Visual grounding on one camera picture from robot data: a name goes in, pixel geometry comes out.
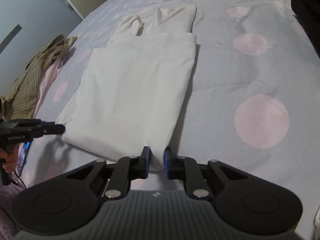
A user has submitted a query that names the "black cable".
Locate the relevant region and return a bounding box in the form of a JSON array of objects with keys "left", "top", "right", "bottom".
[{"left": 12, "top": 171, "right": 27, "bottom": 188}]

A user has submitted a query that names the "cream door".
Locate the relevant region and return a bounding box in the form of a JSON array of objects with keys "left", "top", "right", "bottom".
[{"left": 50, "top": 0, "right": 107, "bottom": 20}]

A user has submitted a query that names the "brown striped shirt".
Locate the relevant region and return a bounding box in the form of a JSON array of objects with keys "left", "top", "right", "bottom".
[{"left": 0, "top": 35, "right": 78, "bottom": 122}]

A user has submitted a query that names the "light pink garment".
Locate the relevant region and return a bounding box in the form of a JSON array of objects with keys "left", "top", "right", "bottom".
[{"left": 32, "top": 47, "right": 75, "bottom": 115}]

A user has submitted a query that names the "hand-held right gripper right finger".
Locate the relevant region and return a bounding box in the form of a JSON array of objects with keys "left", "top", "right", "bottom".
[{"left": 164, "top": 146, "right": 248, "bottom": 201}]

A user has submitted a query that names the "white T-shirt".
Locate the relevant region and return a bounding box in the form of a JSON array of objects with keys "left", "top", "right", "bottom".
[{"left": 55, "top": 4, "right": 198, "bottom": 173}]

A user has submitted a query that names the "person's left hand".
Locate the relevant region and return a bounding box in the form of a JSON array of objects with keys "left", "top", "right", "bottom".
[{"left": 0, "top": 144, "right": 21, "bottom": 174}]

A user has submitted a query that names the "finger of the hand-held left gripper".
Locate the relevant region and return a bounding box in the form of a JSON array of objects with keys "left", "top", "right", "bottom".
[
  {"left": 7, "top": 119, "right": 55, "bottom": 130},
  {"left": 30, "top": 124, "right": 66, "bottom": 138}
]

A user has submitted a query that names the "smartphone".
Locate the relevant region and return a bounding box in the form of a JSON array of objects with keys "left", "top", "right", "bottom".
[{"left": 16, "top": 140, "right": 33, "bottom": 173}]

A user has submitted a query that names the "pile of black clothes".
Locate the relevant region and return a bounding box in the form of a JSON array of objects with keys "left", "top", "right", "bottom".
[{"left": 291, "top": 0, "right": 320, "bottom": 58}]

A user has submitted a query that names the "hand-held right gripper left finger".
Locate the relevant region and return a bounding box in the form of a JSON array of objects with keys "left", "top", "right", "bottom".
[{"left": 65, "top": 146, "right": 152, "bottom": 201}]

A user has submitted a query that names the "purple fleece clothing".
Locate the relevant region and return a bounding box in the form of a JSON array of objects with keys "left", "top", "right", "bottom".
[{"left": 0, "top": 180, "right": 28, "bottom": 230}]

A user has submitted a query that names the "grey wall switch panel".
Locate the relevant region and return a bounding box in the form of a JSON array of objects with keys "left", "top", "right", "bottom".
[{"left": 0, "top": 24, "right": 22, "bottom": 53}]

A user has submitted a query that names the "grey pink-dotted bedsheet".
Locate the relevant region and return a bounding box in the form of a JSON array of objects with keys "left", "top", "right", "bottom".
[{"left": 14, "top": 0, "right": 320, "bottom": 230}]

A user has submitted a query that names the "white crinkled garment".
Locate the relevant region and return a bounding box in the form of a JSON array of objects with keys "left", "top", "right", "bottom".
[{"left": 314, "top": 205, "right": 320, "bottom": 233}]

